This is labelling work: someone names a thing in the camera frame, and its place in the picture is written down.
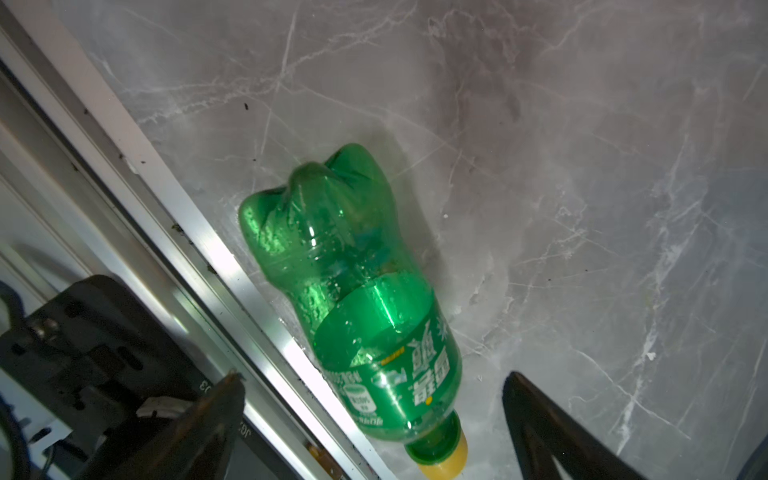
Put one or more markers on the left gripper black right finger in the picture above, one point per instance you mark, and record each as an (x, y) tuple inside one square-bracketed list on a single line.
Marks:
[(547, 439)]

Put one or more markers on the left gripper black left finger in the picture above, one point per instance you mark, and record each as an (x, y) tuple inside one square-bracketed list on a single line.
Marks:
[(177, 440)]

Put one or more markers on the green bottle lying yellow cap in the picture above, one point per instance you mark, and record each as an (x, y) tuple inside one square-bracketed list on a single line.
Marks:
[(329, 241)]

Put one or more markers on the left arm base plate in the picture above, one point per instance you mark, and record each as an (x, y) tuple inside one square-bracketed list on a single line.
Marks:
[(95, 357)]

